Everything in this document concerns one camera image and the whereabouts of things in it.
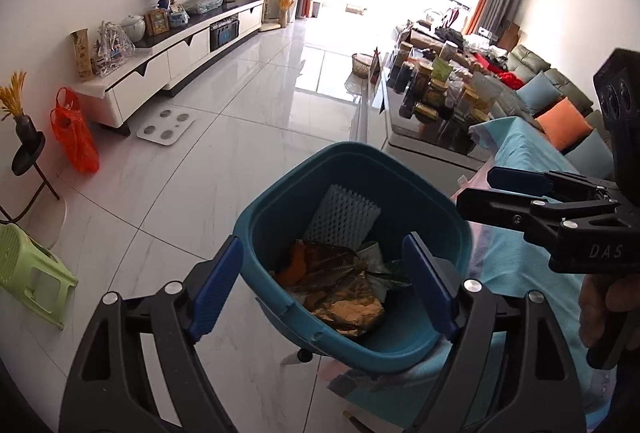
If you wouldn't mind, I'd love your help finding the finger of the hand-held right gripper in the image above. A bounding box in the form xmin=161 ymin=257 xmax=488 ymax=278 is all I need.
xmin=456 ymin=188 xmax=621 ymax=260
xmin=486 ymin=166 xmax=621 ymax=204

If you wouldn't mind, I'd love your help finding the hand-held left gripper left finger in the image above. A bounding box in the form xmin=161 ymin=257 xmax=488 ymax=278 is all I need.
xmin=59 ymin=235 xmax=244 ymax=433

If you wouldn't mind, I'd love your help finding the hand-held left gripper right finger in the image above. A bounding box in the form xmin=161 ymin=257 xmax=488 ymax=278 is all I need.
xmin=402 ymin=233 xmax=587 ymax=433

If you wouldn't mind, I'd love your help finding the green plastic wrapper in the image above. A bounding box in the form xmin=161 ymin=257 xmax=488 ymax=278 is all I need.
xmin=371 ymin=262 xmax=412 ymax=288

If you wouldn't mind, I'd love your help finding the orange peel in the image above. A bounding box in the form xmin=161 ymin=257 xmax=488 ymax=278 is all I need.
xmin=275 ymin=240 xmax=314 ymax=285

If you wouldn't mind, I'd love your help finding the brown paper trash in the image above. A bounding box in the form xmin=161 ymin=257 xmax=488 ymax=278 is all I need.
xmin=305 ymin=283 xmax=387 ymax=339

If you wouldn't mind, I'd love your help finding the teal plastic trash bin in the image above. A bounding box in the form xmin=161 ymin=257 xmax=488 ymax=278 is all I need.
xmin=232 ymin=140 xmax=474 ymax=374

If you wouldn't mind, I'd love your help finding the white foam fruit net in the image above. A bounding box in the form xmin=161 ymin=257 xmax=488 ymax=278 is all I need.
xmin=302 ymin=184 xmax=382 ymax=250

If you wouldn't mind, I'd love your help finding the person's right hand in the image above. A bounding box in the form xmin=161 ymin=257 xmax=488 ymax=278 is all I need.
xmin=578 ymin=273 xmax=624 ymax=348

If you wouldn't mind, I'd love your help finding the blue cushion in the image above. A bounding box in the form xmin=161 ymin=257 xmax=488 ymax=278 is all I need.
xmin=515 ymin=72 xmax=554 ymax=116
xmin=565 ymin=130 xmax=616 ymax=174

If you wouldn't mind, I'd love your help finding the teal and grey tablecloth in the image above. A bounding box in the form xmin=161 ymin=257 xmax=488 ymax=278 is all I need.
xmin=327 ymin=117 xmax=621 ymax=433

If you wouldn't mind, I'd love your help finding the orange cushion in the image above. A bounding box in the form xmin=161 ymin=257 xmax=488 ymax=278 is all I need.
xmin=535 ymin=98 xmax=594 ymax=153

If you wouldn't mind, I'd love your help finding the green sofa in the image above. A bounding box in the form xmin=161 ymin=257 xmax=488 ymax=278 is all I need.
xmin=492 ymin=44 xmax=616 ymax=164

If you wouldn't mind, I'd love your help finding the glass coffee table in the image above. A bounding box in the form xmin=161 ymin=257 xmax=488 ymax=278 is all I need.
xmin=382 ymin=63 xmax=494 ymax=174

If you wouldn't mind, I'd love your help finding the red cloth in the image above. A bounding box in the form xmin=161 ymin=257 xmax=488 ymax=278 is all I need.
xmin=492 ymin=70 xmax=526 ymax=89

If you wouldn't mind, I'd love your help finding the group of jars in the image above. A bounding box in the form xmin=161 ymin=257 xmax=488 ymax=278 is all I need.
xmin=390 ymin=40 xmax=496 ymax=149

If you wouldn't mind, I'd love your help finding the brown cardboard box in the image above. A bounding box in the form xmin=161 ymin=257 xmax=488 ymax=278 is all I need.
xmin=497 ymin=20 xmax=521 ymax=52

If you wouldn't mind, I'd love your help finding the white body scale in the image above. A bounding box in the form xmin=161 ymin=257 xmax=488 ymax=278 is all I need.
xmin=136 ymin=108 xmax=196 ymax=145

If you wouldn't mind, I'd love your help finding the green plastic stool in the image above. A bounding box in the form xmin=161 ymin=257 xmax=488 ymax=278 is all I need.
xmin=0 ymin=223 xmax=80 ymax=332

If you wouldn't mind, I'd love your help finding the red plastic bag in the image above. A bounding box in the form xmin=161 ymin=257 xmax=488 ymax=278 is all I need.
xmin=50 ymin=87 xmax=100 ymax=175

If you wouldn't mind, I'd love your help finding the black metal plant stand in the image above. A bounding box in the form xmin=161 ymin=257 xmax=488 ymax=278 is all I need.
xmin=0 ymin=133 xmax=61 ymax=225

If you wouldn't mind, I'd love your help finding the white and black TV cabinet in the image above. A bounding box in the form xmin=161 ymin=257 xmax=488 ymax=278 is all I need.
xmin=70 ymin=0 xmax=266 ymax=130

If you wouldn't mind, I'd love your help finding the black vase with yellow wheat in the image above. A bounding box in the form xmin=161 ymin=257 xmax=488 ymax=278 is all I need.
xmin=0 ymin=71 xmax=39 ymax=142

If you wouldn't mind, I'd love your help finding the clear wrapped ship model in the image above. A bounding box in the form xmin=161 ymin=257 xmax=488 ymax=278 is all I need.
xmin=92 ymin=20 xmax=136 ymax=78

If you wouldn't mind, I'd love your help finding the tall painted cylinder vase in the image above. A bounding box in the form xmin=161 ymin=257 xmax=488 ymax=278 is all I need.
xmin=70 ymin=28 xmax=96 ymax=82

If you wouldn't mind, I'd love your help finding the white ceramic jar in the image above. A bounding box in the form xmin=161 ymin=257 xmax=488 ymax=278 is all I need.
xmin=121 ymin=14 xmax=147 ymax=45

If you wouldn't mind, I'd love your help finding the clear plastic bag bundle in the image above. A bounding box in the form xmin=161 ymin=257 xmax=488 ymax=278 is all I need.
xmin=182 ymin=0 xmax=225 ymax=16

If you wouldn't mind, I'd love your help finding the wooden picture frame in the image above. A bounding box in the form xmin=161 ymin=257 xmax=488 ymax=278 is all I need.
xmin=145 ymin=8 xmax=170 ymax=36

